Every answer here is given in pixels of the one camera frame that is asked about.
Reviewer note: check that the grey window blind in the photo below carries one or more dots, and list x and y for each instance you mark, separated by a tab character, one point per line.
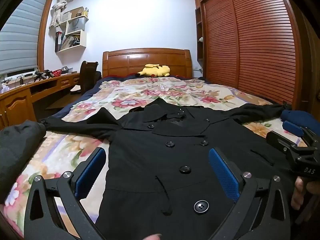
20	37

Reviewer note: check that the yellow plush toy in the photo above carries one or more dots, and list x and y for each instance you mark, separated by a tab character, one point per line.
156	70

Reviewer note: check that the white bundled cloth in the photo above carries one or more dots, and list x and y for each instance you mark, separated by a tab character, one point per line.
58	10

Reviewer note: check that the navy blue garment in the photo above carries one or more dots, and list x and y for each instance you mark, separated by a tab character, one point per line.
302	117

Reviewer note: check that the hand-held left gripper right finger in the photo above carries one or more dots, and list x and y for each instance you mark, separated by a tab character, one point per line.
223	177

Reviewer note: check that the folded light cloth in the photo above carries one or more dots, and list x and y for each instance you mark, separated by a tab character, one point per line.
75	90

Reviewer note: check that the white paper bag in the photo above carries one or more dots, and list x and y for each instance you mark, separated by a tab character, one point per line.
76	26

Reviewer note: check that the wooden desk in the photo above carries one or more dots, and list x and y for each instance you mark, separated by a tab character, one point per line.
17	102

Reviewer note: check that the black binder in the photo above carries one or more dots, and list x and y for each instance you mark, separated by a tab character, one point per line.
58	41

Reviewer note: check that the wooden bed headboard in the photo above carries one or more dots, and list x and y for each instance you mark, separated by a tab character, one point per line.
130	62

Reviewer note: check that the dark brown chair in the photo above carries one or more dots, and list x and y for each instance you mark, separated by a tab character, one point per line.
87	75

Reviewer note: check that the dark grey folded garment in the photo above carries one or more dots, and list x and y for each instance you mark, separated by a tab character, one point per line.
17	150

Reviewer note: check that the white wall shelf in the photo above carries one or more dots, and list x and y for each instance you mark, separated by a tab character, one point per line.
82	38

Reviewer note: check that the row of books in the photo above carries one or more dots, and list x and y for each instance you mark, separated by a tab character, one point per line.
70	42

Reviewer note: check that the metal pot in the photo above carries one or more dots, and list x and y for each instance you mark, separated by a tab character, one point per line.
66	70

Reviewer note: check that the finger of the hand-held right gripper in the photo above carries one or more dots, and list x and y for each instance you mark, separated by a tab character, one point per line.
277	140
291	127

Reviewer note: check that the person's left hand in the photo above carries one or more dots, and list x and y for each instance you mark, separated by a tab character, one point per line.
151	237

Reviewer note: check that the black coat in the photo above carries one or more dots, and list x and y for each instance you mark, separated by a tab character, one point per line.
155	175

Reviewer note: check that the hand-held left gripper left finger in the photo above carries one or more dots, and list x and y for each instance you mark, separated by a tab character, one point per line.
91	172

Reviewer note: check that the wooden louvered wardrobe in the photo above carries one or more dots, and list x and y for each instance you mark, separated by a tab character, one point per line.
262	42

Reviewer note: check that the black device on stand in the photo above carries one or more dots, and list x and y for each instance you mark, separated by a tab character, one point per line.
42	75

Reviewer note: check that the floral blanket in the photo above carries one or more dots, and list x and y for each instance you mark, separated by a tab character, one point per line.
140	95

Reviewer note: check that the red basket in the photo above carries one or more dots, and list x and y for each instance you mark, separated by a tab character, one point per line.
57	73

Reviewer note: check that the person's right hand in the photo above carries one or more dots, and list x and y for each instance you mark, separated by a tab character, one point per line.
297	192

